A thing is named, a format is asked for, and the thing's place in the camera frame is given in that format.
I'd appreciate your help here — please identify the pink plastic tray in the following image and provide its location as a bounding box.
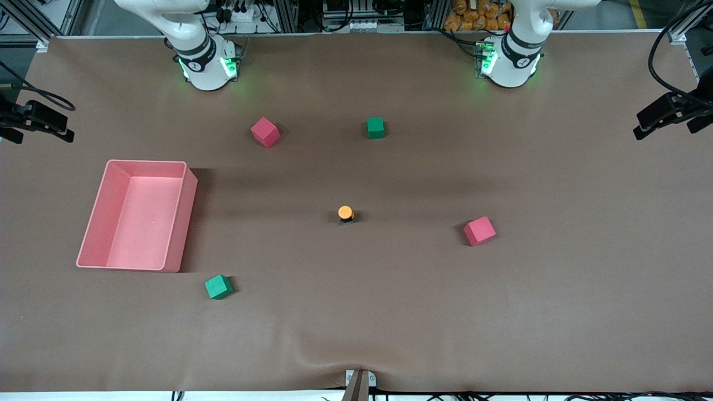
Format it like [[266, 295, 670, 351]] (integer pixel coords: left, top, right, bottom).
[[76, 160, 198, 273]]

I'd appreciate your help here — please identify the orange packaged goods pile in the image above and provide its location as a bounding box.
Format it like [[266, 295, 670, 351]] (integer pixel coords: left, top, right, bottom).
[[444, 0, 516, 32]]

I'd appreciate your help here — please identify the pink foam cube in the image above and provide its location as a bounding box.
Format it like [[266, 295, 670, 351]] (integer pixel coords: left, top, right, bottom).
[[463, 216, 497, 247], [250, 117, 281, 149]]

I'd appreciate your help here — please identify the white power strip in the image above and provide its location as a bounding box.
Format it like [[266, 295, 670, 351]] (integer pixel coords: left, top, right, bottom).
[[220, 4, 262, 24]]

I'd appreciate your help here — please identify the white terminal strip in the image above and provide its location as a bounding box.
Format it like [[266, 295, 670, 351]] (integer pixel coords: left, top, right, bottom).
[[344, 19, 405, 32]]

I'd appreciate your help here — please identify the brown table mat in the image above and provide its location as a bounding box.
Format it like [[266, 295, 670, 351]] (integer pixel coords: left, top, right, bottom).
[[0, 32, 713, 393]]

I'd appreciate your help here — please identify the grey metal table clamp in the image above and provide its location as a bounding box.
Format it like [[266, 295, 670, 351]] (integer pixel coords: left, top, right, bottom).
[[345, 369, 378, 401]]

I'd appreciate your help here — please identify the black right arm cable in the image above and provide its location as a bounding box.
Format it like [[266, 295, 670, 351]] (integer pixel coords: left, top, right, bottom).
[[0, 60, 76, 112]]

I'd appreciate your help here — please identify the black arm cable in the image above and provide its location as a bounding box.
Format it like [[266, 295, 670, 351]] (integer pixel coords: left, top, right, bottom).
[[648, 0, 713, 106], [0, 60, 76, 112]]

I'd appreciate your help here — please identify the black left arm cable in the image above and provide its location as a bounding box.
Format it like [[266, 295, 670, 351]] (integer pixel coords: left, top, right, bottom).
[[648, 0, 713, 106]]

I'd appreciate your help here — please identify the aluminium frame corner strut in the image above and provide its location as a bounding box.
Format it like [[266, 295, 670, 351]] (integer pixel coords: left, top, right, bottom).
[[0, 0, 84, 53], [666, 0, 713, 84]]

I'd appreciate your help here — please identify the aluminium profile post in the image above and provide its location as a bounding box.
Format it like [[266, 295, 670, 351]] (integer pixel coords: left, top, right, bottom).
[[423, 0, 446, 31], [273, 0, 299, 33]]

